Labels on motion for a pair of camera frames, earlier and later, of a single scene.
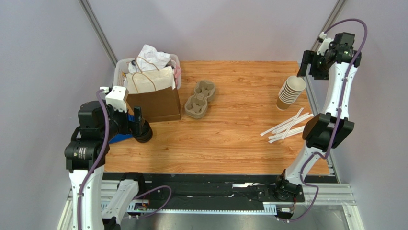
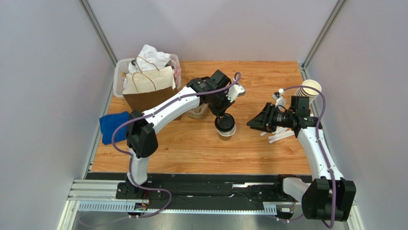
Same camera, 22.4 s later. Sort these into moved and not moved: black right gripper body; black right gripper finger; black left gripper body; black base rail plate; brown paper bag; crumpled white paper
Moved: black right gripper finger; black left gripper body; black right gripper body
Not moved: black base rail plate; brown paper bag; crumpled white paper
